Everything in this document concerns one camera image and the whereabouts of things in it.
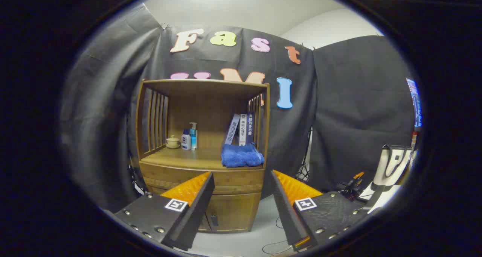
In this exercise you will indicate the white book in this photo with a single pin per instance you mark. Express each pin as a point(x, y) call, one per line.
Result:
point(243, 131)

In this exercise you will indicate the white tote bag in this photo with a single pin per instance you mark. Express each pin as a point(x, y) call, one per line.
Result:
point(391, 166)

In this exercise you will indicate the dark blue book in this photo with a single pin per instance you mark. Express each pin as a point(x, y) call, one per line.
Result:
point(250, 127)

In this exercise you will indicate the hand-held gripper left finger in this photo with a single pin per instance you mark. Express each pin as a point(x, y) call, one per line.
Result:
point(197, 212)

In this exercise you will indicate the wooden cabinet door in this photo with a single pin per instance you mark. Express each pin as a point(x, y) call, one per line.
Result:
point(237, 212)

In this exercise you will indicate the blue fluffy towel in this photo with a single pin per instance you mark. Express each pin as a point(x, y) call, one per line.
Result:
point(241, 156)

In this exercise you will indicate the wooden cabinet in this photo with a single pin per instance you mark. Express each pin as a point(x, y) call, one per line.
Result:
point(211, 110)

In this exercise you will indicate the orange black tool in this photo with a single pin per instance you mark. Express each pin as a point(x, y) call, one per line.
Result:
point(352, 185)

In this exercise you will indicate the computer monitor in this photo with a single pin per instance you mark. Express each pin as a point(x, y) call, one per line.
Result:
point(416, 102)

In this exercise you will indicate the black light stand tripod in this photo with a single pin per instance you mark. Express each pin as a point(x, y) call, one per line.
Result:
point(304, 170)

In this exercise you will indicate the beige lidded teacup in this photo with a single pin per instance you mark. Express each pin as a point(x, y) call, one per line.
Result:
point(173, 142)

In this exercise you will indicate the white lotion bottle blue cap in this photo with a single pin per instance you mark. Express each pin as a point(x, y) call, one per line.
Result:
point(185, 142)

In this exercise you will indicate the blue pump bottle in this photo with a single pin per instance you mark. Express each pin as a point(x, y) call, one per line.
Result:
point(193, 136)

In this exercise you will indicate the wooden countertop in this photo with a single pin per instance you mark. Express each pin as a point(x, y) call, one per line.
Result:
point(188, 157)

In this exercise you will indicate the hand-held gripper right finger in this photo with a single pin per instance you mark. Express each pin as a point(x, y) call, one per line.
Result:
point(286, 215)

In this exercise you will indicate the grey book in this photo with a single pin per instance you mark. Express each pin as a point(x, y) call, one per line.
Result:
point(231, 131)

